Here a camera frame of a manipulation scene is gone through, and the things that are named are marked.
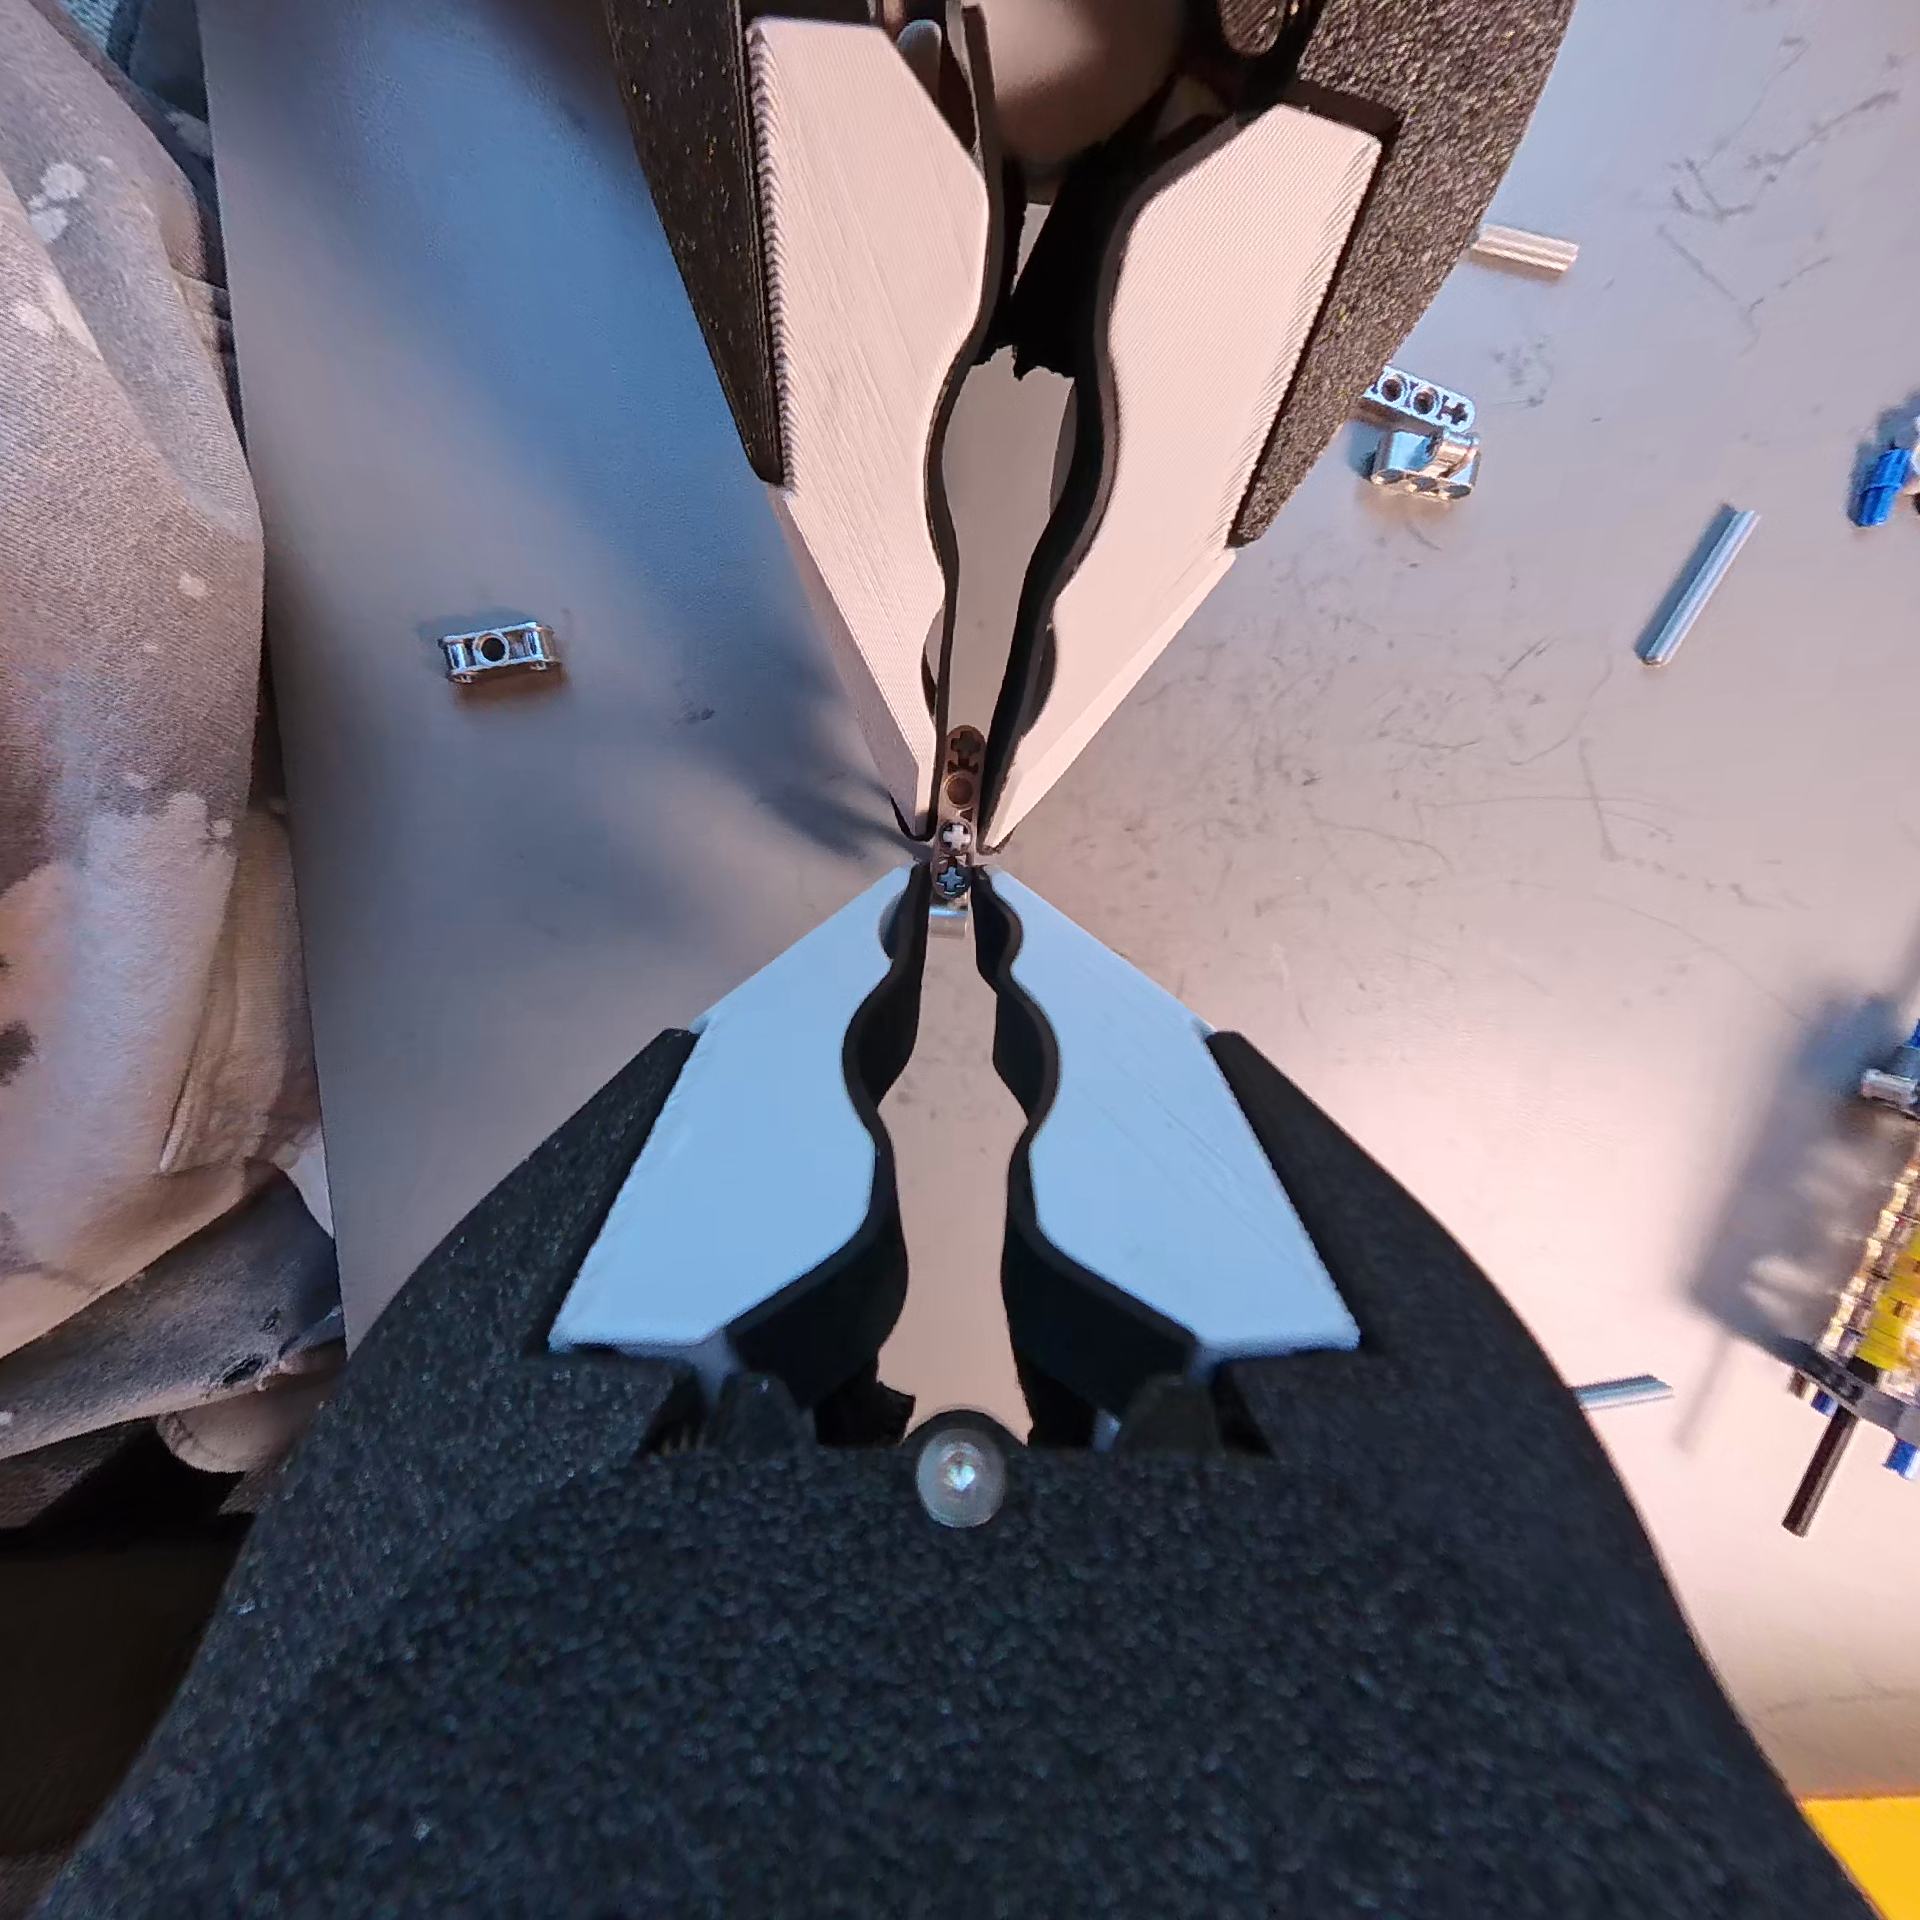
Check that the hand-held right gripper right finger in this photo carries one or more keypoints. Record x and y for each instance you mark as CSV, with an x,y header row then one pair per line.
x,y
1186,1187

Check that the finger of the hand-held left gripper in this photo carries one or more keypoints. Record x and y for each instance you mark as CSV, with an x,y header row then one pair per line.
x,y
1201,392
856,299

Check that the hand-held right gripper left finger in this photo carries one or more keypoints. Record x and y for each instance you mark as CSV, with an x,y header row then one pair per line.
x,y
736,1187

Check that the grey brick beam assembly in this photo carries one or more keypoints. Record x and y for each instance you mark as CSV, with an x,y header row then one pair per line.
x,y
958,758

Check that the grey desk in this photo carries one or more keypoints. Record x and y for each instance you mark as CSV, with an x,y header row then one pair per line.
x,y
1500,900

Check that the beige brick pin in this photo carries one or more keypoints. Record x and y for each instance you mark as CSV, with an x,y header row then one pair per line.
x,y
1526,250

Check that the grey double-loop brick connector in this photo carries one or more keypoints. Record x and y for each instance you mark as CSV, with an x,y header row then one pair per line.
x,y
1417,431

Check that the thin grey axle rod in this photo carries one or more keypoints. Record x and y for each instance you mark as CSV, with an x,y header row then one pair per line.
x,y
1628,1393
1696,586

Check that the small silver brick connector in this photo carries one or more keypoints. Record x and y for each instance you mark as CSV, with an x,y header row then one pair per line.
x,y
498,649

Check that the pile of blue brick pieces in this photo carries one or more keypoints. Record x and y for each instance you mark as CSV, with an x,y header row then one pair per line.
x,y
1884,476

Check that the yellow and clear brick model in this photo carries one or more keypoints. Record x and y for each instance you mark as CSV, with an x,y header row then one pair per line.
x,y
1876,1322

